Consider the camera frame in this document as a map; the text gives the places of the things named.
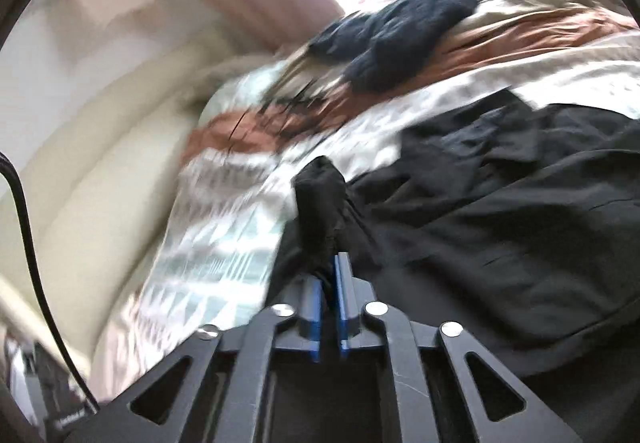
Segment black tangled cable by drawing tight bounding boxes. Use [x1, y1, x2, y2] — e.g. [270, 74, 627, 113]
[226, 77, 346, 150]

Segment black button-up shirt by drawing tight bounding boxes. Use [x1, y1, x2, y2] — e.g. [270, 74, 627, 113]
[267, 90, 639, 442]

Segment dark knitted sweater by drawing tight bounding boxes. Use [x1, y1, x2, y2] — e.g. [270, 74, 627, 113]
[308, 0, 480, 93]

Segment rust brown duvet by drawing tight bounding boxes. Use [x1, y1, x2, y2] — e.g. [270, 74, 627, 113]
[181, 8, 638, 164]

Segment patterned geometric bed blanket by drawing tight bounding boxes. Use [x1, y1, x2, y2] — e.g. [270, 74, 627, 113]
[89, 32, 639, 401]

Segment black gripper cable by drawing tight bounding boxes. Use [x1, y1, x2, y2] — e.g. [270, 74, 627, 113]
[0, 152, 101, 414]

